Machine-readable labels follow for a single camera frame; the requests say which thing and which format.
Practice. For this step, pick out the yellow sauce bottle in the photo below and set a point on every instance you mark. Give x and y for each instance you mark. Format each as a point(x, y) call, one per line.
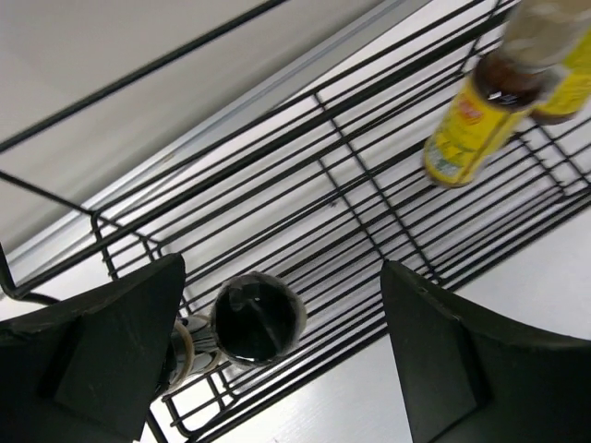
point(573, 92)
point(504, 87)

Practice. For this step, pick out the black wire rack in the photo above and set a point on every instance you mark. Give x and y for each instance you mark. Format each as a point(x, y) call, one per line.
point(319, 192)

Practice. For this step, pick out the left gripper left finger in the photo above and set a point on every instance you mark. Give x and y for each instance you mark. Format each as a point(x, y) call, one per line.
point(86, 369)

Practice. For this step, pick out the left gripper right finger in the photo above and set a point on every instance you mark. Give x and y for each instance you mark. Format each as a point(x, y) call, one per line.
point(469, 374)

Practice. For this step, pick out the small black-lid spice jar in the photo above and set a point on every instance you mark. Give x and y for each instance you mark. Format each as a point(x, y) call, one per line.
point(256, 319)

